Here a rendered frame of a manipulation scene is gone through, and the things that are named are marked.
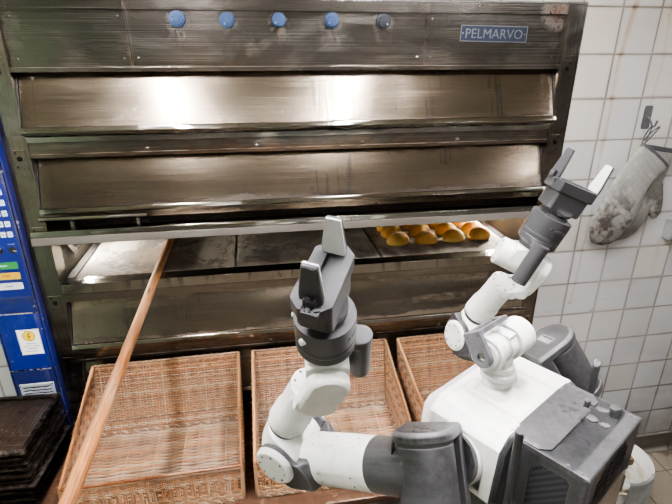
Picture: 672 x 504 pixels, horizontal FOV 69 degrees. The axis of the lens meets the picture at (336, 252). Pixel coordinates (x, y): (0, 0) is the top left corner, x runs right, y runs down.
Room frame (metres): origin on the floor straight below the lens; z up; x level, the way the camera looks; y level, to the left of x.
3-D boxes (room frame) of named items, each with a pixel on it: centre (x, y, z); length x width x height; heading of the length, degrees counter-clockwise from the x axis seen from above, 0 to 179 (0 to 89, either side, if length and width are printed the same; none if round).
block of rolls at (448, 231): (2.26, -0.41, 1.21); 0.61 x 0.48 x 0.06; 10
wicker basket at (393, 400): (1.46, 0.03, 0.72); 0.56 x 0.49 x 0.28; 99
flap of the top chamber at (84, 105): (1.72, 0.09, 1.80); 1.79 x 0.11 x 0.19; 100
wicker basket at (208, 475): (1.37, 0.61, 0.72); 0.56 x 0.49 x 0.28; 101
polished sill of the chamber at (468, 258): (1.75, 0.10, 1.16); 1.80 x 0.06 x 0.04; 100
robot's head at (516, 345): (0.74, -0.30, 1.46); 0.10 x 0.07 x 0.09; 131
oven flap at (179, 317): (1.72, 0.09, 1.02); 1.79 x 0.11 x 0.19; 100
